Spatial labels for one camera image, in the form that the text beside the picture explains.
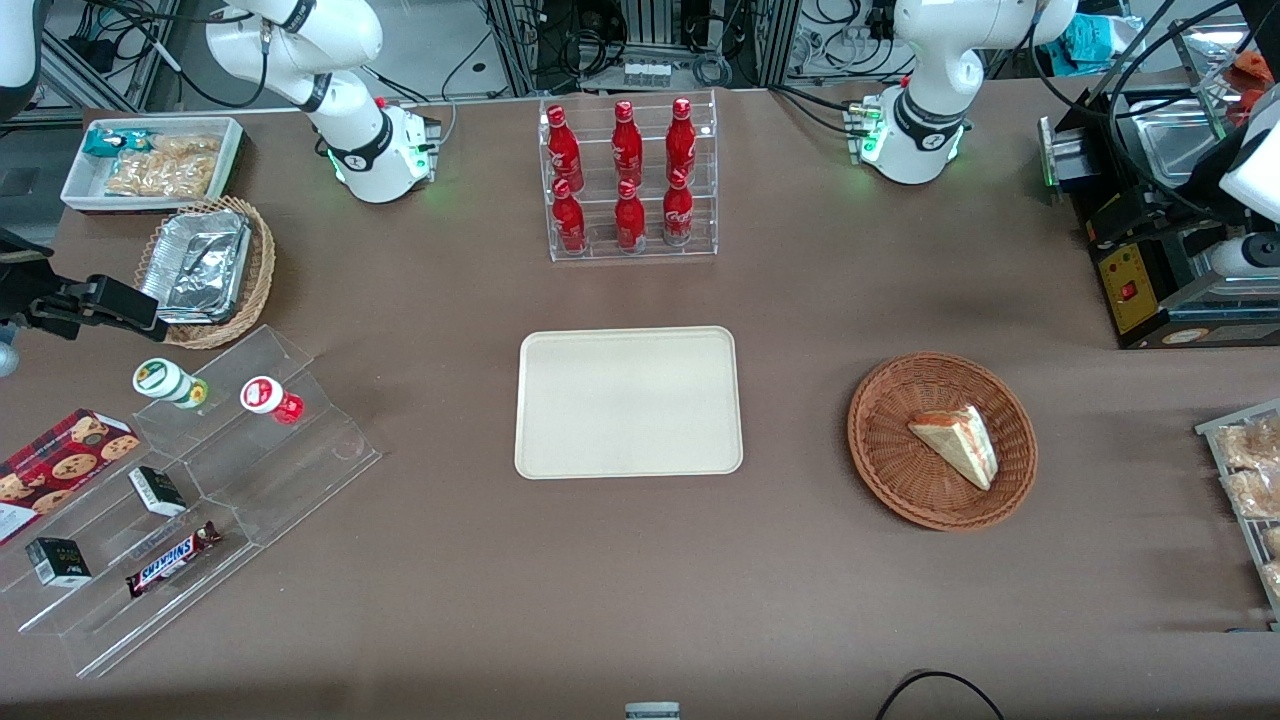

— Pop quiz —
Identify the triangular sandwich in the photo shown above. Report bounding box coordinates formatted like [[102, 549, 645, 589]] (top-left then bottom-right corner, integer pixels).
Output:
[[906, 404, 1000, 492]]

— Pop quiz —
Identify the cream plastic tray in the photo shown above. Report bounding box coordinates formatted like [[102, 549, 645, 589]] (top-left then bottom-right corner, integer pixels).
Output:
[[514, 326, 745, 481]]

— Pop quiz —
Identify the teal plastic bag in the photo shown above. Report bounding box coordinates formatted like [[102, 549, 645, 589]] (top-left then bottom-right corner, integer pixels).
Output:
[[1058, 13, 1143, 77]]

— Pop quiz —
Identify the small black box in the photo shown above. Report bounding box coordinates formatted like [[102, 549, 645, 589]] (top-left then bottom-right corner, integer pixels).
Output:
[[24, 536, 94, 588], [127, 465, 189, 519]]

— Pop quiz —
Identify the red cap white bottle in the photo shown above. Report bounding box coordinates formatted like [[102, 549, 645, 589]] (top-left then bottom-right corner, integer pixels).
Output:
[[239, 375, 306, 426]]

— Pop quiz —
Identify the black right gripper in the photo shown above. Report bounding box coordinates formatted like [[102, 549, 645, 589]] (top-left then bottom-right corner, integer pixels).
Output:
[[0, 228, 170, 343]]

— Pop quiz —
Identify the teal snack packet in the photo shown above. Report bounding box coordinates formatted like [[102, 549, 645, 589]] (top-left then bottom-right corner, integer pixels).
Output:
[[83, 127, 153, 158]]

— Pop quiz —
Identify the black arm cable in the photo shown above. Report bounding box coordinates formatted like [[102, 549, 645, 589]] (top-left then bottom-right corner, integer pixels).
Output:
[[1030, 0, 1241, 223]]

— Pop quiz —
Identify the clear bag of crackers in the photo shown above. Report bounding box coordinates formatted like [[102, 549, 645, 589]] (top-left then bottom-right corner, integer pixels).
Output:
[[148, 134, 222, 163], [104, 150, 218, 199]]

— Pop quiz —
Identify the black cable loop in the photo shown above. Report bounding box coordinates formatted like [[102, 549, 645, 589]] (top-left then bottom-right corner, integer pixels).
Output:
[[874, 669, 1007, 720]]

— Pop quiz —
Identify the aluminium foil container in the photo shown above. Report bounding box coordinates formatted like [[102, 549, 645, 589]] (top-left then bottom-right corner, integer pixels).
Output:
[[139, 209, 252, 326]]

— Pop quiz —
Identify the green cap white bottle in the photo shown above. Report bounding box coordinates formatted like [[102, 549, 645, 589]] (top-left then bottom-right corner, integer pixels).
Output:
[[132, 357, 210, 410]]

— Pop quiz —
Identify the black sealing machine yellow panel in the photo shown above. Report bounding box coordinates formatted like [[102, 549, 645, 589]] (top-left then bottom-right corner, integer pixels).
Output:
[[1038, 20, 1280, 351]]

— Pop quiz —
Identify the white rectangular snack bin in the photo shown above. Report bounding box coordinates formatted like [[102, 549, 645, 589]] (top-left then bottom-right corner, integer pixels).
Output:
[[60, 116, 247, 214]]

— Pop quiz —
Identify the light wicker basket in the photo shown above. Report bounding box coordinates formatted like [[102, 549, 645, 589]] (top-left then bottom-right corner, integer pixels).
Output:
[[134, 196, 277, 351]]

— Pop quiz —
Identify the red cola bottle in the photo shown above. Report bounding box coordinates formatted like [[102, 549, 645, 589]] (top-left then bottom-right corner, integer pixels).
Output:
[[546, 104, 586, 194], [665, 97, 698, 186], [613, 178, 648, 252], [611, 100, 645, 188], [551, 178, 589, 255], [661, 168, 695, 248]]

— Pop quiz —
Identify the wrapped bread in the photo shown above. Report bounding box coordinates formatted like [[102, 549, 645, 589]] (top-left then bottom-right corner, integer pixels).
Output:
[[1224, 468, 1280, 521], [1222, 415, 1280, 471]]

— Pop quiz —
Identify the Snickers chocolate bar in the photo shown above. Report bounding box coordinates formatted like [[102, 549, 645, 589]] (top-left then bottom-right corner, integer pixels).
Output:
[[124, 520, 224, 600]]

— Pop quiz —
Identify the clear acrylic stepped display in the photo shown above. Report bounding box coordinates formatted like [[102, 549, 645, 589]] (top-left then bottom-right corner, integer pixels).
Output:
[[0, 324, 383, 681]]

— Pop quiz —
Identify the clear acrylic bottle rack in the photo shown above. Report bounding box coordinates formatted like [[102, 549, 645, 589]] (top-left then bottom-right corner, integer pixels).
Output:
[[539, 89, 719, 264]]

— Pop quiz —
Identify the tray of packaged snacks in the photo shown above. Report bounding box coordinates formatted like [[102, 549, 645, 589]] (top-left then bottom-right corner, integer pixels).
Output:
[[1194, 398, 1280, 633]]

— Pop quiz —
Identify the red cookie box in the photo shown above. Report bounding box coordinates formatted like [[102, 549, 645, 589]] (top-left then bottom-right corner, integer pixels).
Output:
[[0, 407, 142, 547]]

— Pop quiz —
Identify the brown round wicker basket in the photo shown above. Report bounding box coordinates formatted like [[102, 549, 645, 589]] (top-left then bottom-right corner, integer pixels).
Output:
[[847, 351, 1039, 533]]

